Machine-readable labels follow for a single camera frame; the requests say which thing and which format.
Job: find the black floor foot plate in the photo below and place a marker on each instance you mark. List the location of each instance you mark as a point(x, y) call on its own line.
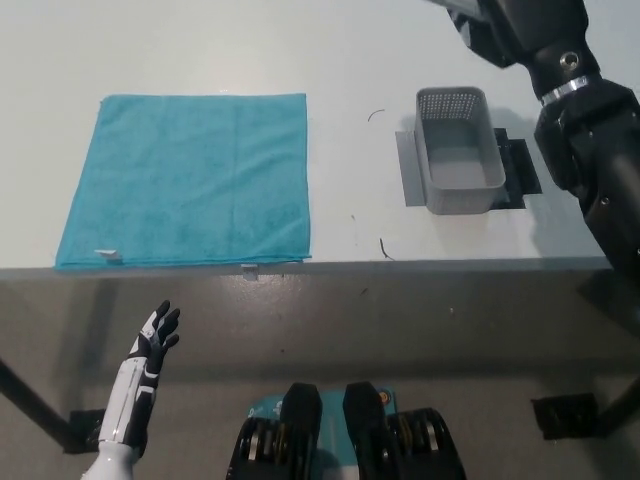
point(565, 417)
point(86, 431)

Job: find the small grey perforated basket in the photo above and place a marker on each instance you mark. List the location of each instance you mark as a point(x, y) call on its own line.
point(460, 165)

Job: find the dark grey mat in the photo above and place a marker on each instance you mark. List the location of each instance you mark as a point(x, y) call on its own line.
point(522, 170)

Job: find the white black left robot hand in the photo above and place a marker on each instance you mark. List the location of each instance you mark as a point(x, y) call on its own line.
point(142, 380)

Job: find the black table leg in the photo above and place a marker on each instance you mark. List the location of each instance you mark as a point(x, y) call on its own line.
point(35, 400)

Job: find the teal microfibre cloth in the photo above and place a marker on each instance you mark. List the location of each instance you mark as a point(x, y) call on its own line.
point(190, 180)

